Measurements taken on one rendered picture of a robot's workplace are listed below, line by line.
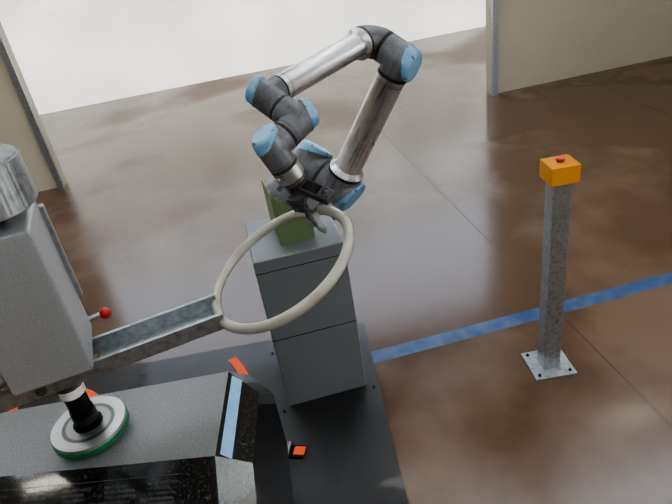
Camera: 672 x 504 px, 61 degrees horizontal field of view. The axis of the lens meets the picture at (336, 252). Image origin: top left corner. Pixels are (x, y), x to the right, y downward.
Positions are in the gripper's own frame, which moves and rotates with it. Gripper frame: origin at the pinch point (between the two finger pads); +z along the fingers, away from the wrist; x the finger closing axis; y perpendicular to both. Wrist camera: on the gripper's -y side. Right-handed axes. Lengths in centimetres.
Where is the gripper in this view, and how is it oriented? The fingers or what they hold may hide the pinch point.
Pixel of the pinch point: (329, 223)
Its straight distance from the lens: 183.7
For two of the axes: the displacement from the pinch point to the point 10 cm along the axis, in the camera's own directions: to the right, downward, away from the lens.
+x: -4.9, 7.5, -4.5
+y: -7.2, -0.6, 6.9
